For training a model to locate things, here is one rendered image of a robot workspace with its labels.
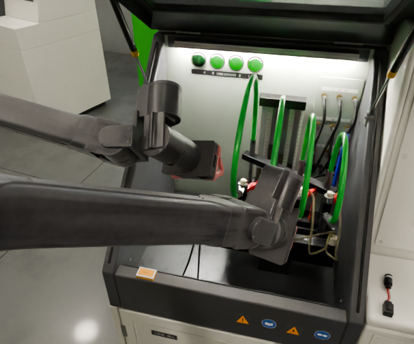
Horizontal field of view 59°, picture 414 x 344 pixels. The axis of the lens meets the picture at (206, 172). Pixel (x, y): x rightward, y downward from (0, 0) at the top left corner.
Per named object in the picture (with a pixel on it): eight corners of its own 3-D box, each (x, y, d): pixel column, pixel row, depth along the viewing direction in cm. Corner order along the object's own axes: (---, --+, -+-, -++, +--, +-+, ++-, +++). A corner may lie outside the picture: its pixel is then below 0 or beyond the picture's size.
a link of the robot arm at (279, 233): (236, 239, 55) (271, 254, 53) (252, 197, 56) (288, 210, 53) (247, 240, 62) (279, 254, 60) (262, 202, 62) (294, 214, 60)
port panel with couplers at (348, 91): (303, 166, 126) (319, 80, 108) (303, 160, 129) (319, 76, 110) (342, 171, 123) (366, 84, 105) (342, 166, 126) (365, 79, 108)
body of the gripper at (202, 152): (172, 142, 70) (149, 130, 64) (219, 143, 65) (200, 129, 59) (166, 175, 69) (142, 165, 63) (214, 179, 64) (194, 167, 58)
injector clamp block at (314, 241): (219, 262, 120) (221, 228, 111) (226, 240, 128) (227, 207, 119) (327, 282, 113) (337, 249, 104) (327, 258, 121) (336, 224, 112)
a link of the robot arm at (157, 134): (134, 155, 56) (164, 151, 54) (136, 115, 58) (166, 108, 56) (159, 168, 62) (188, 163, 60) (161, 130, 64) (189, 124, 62)
